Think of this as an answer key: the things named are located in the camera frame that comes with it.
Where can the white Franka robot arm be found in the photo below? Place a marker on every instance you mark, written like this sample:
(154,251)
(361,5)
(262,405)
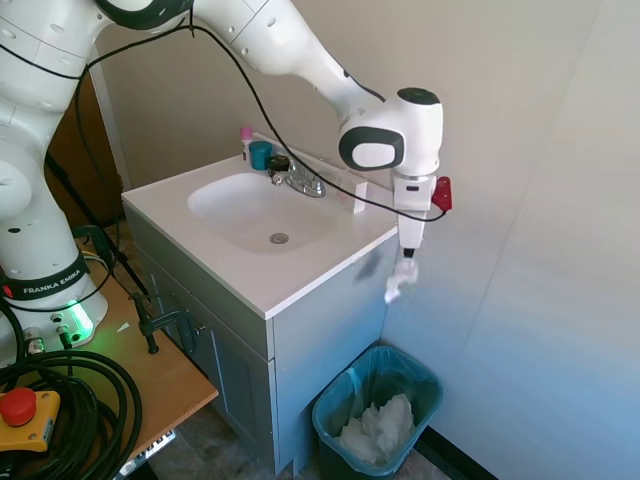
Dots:
(300,45)

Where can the blue plastic cup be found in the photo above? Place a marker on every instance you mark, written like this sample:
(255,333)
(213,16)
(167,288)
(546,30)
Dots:
(260,156)

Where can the small white paper scrap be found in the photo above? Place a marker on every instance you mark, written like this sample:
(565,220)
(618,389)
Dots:
(122,327)

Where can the brown wooden door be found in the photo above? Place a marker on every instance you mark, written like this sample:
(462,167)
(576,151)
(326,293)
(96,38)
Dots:
(90,150)

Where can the red wrist camera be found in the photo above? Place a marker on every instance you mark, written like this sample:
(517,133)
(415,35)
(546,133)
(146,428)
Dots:
(444,194)

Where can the clear plastic bin liner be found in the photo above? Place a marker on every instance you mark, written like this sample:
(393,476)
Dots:
(372,372)

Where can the white vanity top with basin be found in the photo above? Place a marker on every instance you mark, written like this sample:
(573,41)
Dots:
(310,270)

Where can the chrome sink faucet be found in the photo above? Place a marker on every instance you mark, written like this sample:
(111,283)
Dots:
(305,182)

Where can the teal trash bin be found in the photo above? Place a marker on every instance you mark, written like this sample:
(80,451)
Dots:
(330,445)

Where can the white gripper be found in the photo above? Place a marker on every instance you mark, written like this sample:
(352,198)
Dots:
(412,220)

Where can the black table clamp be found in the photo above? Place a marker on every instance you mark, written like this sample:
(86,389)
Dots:
(150,325)

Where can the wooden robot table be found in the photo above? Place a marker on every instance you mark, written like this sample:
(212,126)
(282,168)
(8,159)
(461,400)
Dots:
(170,380)

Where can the discarded white tissue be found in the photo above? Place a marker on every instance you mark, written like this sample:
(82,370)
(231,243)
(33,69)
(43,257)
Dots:
(395,420)
(357,442)

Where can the grey vanity cabinet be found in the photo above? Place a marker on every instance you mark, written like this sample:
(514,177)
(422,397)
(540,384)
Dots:
(325,350)

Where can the chrome drain stopper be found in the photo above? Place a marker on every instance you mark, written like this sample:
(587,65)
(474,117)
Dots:
(279,238)

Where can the yellow emergency stop box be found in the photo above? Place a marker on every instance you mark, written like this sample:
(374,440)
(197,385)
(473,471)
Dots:
(30,425)

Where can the pink capped bottle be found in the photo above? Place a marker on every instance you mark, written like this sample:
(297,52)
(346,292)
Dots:
(245,137)

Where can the dark patterned cup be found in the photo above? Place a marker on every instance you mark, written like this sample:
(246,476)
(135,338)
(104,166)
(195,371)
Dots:
(276,163)

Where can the small white block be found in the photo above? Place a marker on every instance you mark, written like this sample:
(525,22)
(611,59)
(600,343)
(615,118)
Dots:
(361,199)

